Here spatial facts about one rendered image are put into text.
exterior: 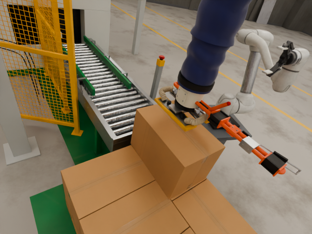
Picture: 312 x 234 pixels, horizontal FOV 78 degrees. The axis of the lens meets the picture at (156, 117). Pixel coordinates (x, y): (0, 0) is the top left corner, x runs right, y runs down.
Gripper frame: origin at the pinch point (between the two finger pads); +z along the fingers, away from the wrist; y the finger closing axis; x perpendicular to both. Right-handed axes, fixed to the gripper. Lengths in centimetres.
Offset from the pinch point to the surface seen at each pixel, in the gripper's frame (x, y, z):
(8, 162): 124, 156, 135
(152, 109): 51, 63, 29
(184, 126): 12, 45, 35
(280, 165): -36, 32, 23
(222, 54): 16.5, 2.4, 21.0
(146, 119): 43, 63, 40
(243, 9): 15.3, -19.1, 22.2
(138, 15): 346, 70, -137
